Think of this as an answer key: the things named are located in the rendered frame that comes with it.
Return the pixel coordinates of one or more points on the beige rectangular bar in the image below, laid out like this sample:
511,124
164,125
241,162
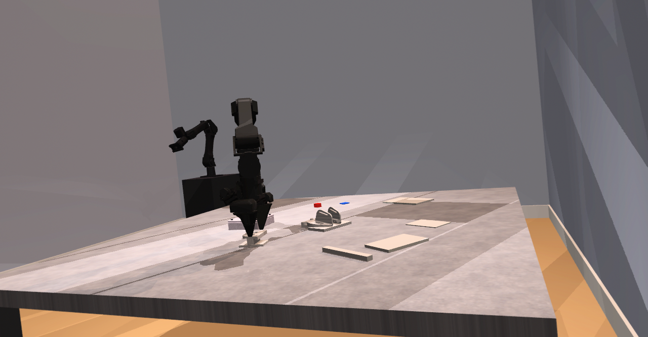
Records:
347,253

